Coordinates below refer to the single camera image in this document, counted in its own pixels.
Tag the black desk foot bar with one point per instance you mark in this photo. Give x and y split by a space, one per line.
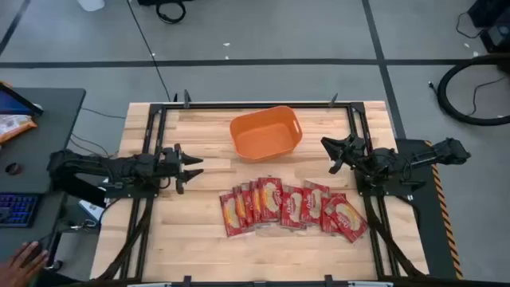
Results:
89 195

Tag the orange snack bag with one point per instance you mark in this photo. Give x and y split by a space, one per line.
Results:
14 125

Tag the black desk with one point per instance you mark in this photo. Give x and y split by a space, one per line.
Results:
40 131

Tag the orange plastic basket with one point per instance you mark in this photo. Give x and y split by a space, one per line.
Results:
265 135

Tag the person's hand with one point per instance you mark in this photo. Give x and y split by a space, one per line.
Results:
20 265

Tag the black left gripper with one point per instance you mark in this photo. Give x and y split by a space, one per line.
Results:
172 163

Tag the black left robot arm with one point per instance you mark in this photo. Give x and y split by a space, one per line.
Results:
119 169

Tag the black equipment case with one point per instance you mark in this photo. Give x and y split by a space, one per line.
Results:
496 28

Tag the white bucket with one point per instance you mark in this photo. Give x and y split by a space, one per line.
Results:
91 4

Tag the black caster wheel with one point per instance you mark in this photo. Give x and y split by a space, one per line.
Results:
56 266

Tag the black mat with hazard stripe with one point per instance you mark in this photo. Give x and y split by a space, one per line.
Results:
428 223

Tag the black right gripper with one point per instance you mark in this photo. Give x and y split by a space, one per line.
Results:
352 151

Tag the white booklet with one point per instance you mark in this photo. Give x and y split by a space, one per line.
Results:
91 209

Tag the backlit keyboard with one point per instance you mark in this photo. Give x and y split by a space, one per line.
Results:
18 209

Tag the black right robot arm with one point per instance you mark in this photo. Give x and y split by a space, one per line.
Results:
398 159

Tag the computer monitor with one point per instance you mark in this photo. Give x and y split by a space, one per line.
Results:
16 101

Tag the small round black object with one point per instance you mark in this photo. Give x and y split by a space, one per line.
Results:
13 168

